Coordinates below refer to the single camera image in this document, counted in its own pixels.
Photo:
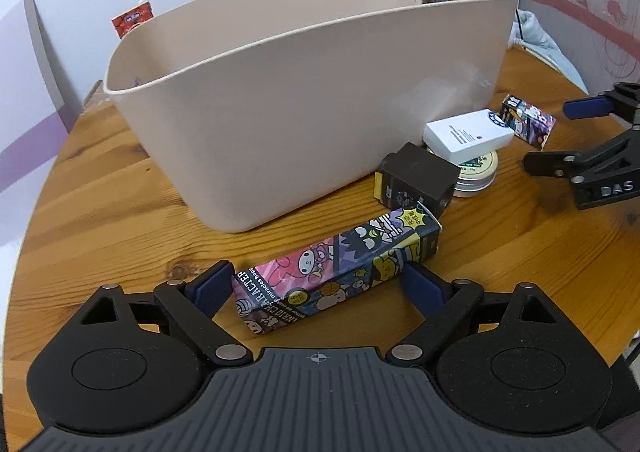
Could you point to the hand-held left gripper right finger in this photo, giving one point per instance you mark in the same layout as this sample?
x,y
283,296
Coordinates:
x,y
421,288

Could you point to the small white box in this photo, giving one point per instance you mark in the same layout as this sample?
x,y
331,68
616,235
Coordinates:
x,y
467,134

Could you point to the small cartoon printed box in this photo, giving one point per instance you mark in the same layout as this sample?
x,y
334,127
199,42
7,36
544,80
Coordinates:
x,y
527,119

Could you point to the round metal tin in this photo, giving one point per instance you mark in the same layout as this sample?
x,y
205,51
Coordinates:
x,y
477,174

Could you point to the white and purple board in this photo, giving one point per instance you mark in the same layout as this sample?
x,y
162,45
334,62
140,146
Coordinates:
x,y
35,87

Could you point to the red snack packet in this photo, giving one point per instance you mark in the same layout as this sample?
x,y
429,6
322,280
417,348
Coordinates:
x,y
132,18

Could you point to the beige plastic storage basket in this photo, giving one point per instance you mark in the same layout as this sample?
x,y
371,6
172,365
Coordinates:
x,y
280,97

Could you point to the light grey cloth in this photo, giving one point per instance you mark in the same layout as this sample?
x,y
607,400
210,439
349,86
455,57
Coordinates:
x,y
537,34

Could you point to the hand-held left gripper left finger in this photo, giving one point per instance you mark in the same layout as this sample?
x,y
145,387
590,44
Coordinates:
x,y
212,283

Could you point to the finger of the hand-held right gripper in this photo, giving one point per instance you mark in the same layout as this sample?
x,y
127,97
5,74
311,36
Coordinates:
x,y
586,106
549,165

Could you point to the dark brown box yellow end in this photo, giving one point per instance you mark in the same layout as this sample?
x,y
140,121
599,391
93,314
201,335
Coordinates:
x,y
415,177

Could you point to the long cartoon printed box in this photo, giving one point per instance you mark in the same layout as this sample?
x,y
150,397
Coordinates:
x,y
330,272

